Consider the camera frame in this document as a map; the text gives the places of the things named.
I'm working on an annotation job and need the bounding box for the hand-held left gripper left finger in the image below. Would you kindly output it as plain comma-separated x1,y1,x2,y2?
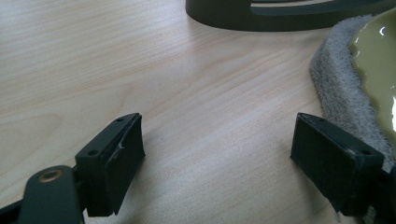
74,112,147,217

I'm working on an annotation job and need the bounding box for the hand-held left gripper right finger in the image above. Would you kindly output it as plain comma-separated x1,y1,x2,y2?
290,112,386,217

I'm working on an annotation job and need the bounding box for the grey fuzzy cloth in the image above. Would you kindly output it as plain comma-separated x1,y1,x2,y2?
309,14,396,174

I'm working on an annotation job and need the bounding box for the glossy yellow-green object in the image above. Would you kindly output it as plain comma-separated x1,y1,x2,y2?
348,7,396,147

